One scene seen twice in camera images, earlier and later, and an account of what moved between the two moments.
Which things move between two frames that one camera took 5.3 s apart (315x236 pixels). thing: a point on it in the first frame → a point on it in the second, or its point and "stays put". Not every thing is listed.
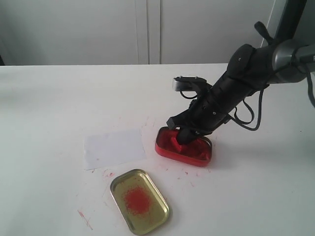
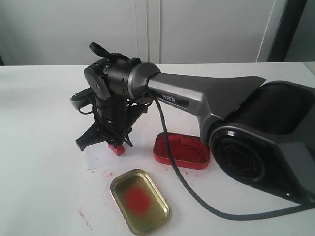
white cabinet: x=128 y=32 stays put
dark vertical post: x=291 y=16 stays put
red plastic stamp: x=178 y=147 → x=117 y=149
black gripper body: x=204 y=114 → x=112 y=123
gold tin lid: x=140 y=202 stays put
